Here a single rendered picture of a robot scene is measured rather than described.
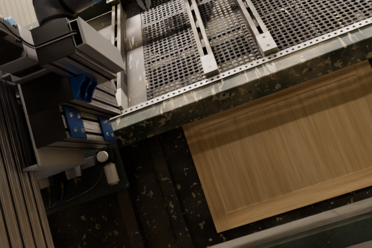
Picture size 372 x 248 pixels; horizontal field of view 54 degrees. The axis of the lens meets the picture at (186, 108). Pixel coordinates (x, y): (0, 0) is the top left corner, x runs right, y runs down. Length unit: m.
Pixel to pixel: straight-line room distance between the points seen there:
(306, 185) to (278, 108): 0.37
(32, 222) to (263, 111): 1.12
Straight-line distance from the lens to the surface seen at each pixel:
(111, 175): 1.55
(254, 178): 1.75
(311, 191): 1.76
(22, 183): 1.05
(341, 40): 1.61
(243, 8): 1.92
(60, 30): 0.89
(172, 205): 1.77
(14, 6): 5.18
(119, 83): 1.80
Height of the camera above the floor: 0.54
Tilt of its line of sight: 10 degrees up
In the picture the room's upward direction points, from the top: 19 degrees counter-clockwise
